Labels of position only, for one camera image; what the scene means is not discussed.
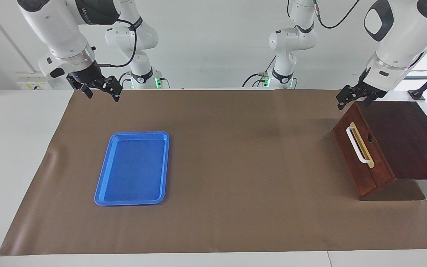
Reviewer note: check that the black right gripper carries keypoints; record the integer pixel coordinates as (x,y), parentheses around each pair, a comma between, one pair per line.
(85,76)

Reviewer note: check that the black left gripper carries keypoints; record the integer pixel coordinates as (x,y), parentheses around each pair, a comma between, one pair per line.
(364,81)

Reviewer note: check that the wooden drawer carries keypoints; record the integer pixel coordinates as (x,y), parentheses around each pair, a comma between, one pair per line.
(361,174)

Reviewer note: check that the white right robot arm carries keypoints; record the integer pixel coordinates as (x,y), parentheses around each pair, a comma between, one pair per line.
(61,33)

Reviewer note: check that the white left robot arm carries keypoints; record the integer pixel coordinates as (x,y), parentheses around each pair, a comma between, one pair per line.
(402,33)

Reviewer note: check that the dark wooden cabinet case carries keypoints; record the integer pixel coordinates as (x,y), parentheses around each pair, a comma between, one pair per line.
(410,141)

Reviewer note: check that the blue plastic tray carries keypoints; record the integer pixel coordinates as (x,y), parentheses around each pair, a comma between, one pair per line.
(135,170)

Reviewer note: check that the brown paper table mat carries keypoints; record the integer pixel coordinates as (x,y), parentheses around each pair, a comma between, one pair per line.
(235,185)

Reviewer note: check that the white wall socket box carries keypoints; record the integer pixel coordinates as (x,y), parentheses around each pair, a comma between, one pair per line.
(28,83)

